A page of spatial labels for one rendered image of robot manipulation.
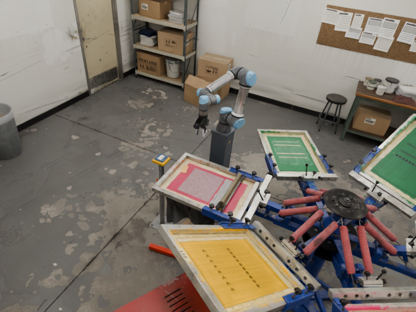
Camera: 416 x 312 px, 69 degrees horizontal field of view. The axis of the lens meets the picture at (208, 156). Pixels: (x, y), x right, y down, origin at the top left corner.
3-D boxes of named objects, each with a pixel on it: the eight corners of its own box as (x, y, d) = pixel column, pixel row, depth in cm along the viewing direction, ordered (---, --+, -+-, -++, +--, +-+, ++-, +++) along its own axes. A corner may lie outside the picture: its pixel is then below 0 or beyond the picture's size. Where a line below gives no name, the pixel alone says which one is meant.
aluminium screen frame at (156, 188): (151, 190, 259) (151, 187, 257) (185, 155, 302) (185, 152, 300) (236, 227, 235) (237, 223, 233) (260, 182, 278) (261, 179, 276)
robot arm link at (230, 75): (236, 60, 268) (194, 88, 252) (245, 64, 262) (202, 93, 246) (238, 72, 277) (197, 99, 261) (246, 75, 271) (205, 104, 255)
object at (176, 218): (166, 223, 287) (166, 190, 261) (168, 220, 289) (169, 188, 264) (210, 242, 273) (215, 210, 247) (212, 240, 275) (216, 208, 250)
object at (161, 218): (148, 226, 348) (145, 160, 290) (159, 213, 364) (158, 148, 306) (165, 233, 341) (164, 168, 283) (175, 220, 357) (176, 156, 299)
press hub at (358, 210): (272, 305, 286) (314, 206, 204) (283, 272, 314) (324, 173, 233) (314, 325, 274) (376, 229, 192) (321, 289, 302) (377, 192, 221)
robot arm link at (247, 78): (233, 122, 293) (247, 66, 265) (243, 129, 285) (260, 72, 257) (223, 124, 286) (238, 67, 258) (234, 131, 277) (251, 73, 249)
